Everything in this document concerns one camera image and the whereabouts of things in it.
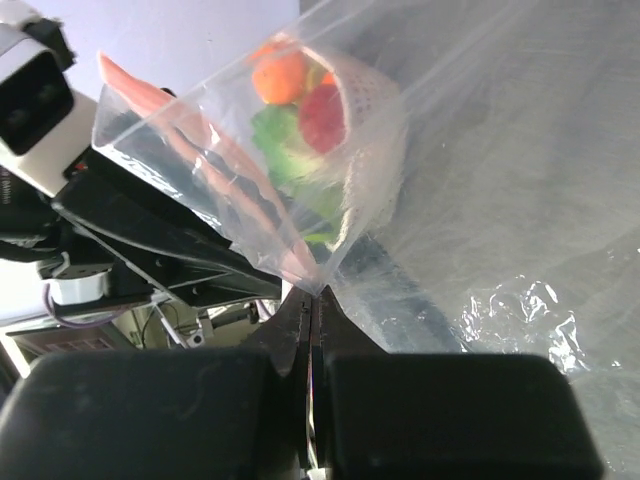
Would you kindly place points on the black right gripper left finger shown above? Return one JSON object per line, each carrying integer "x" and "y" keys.
{"x": 203, "y": 413}

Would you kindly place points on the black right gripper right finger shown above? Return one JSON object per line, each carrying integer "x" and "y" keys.
{"x": 380, "y": 415}

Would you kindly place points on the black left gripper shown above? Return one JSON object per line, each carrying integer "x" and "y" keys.
{"x": 115, "y": 223}

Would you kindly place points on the orange toy fruit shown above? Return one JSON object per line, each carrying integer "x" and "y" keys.
{"x": 279, "y": 74}

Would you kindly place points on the clear zip top bag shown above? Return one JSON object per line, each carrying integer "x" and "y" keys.
{"x": 516, "y": 227}

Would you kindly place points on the green toy lettuce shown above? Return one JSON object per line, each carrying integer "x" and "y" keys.
{"x": 298, "y": 173}

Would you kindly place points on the red toy apple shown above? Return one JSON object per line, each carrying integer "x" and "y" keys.
{"x": 321, "y": 120}

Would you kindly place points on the white perforated plastic basket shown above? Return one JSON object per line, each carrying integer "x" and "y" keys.
{"x": 374, "y": 146}

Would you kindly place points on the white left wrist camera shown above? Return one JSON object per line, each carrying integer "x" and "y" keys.
{"x": 45, "y": 124}

